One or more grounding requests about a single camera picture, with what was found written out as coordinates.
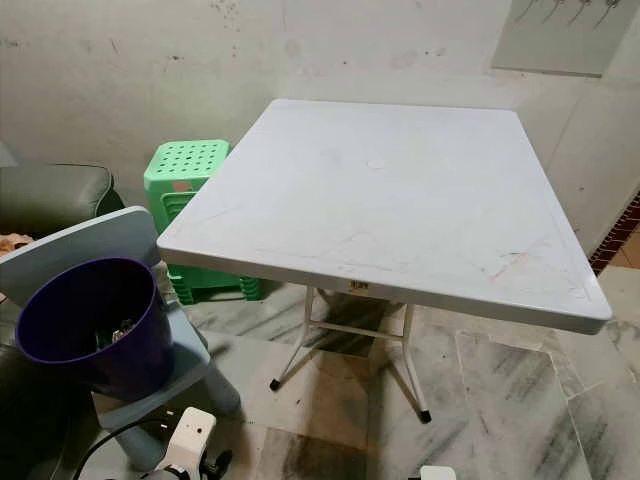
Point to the purple plastic rubbish bin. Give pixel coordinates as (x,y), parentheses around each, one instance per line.
(140,355)

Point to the crumpled trash scraps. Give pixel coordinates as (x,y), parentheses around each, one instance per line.
(126,331)

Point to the grey-blue plastic child chair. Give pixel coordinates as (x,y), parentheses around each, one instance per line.
(80,240)

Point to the orange crumpled cloth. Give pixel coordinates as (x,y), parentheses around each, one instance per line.
(15,243)

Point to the grey plastic folding table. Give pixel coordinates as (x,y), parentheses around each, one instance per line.
(380,210)

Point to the green plastic stool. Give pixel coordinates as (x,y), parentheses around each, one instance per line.
(185,162)

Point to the dark green leather sofa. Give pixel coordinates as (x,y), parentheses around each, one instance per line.
(55,195)

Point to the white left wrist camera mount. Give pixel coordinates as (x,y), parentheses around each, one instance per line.
(192,438)

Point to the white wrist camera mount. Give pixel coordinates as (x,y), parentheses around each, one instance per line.
(192,438)
(438,473)

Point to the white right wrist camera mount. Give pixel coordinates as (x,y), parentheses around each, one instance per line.
(438,473)

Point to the grey wall panel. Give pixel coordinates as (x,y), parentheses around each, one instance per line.
(560,35)

